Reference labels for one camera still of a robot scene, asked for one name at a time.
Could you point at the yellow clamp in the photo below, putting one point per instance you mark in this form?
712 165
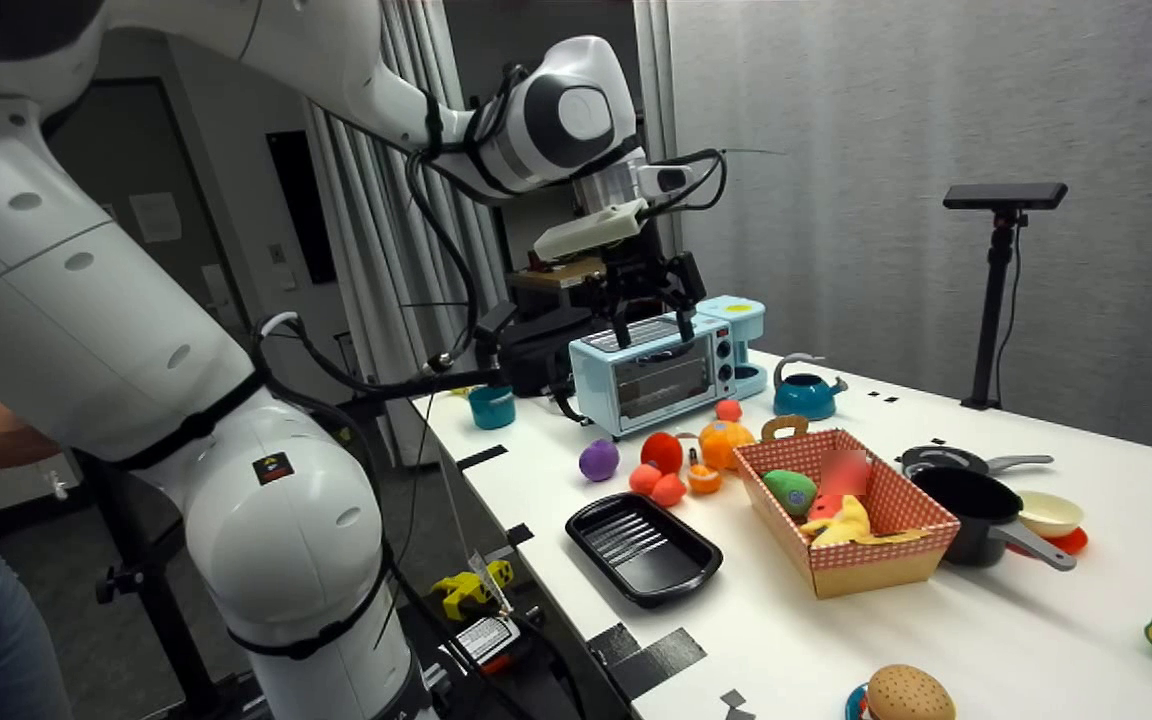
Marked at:
466 590

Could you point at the black tape strip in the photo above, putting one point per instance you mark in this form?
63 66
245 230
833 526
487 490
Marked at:
651 658

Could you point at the small red plush ball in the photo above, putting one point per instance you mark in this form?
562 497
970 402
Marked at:
728 410

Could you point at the pink red plush toy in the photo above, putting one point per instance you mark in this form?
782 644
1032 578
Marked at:
841 478

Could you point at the black saucepan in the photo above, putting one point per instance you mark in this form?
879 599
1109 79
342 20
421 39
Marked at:
971 510

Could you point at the cream bowl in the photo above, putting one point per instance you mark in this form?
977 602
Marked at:
1049 511

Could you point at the purple plush ball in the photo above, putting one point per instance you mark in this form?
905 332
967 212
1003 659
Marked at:
598 460

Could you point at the camera on mount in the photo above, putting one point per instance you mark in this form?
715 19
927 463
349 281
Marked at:
996 290

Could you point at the red plush tomato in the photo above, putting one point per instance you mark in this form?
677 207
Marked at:
662 453

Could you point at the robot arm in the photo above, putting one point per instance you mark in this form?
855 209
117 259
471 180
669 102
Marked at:
86 330

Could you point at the light blue toy coffee maker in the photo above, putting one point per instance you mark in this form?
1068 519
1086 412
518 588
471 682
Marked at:
744 330

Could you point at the red checkered basket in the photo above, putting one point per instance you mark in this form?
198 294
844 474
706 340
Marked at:
866 572

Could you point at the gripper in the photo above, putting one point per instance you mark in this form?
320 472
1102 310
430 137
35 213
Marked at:
636 262

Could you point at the yellow plush toy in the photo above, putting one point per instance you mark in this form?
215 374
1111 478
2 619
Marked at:
844 523

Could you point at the green plush avocado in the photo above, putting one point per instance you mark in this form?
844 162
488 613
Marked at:
789 492

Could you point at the black frying pan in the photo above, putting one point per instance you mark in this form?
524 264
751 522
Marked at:
941 460

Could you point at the toy burger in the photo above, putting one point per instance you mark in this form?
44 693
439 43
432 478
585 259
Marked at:
908 695

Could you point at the red plate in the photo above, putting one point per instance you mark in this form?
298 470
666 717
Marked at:
1071 543

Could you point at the grey curtain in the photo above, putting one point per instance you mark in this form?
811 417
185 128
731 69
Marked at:
386 230

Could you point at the salmon plush ball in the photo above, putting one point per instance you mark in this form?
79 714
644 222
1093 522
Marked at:
669 491
643 478

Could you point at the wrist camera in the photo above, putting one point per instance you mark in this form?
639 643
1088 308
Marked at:
586 230

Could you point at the orange plush toy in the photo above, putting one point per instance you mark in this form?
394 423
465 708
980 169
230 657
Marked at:
724 445

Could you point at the light blue toy oven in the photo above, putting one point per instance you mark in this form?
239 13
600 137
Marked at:
656 385

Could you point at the teal toy kettle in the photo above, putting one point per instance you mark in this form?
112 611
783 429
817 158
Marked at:
804 395

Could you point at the stand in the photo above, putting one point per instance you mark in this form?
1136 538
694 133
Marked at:
161 600

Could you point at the paper sheet on door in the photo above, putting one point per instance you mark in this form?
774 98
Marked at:
156 217

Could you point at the black bag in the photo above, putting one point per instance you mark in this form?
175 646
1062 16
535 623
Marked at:
536 350

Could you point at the black baking tray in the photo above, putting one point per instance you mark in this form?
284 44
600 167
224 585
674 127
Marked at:
644 548

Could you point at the small orange toy fruit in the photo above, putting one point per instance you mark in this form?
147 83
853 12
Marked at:
704 479

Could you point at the teal cup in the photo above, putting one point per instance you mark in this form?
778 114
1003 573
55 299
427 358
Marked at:
492 408

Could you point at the blue plate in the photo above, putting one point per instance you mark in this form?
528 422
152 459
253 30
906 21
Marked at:
853 704

